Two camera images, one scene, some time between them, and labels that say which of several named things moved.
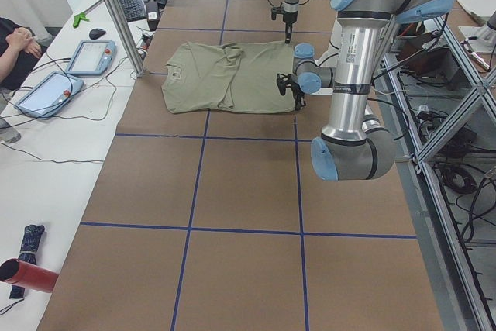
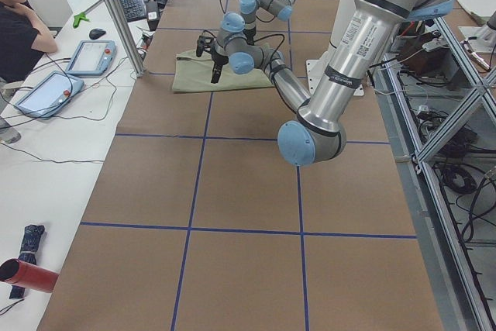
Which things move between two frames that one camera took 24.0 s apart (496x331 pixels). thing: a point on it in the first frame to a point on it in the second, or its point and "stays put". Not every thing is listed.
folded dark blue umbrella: x=31 y=236 stays put
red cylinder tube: x=27 y=275 stays put
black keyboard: x=132 y=4 stays put
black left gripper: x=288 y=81 to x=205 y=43
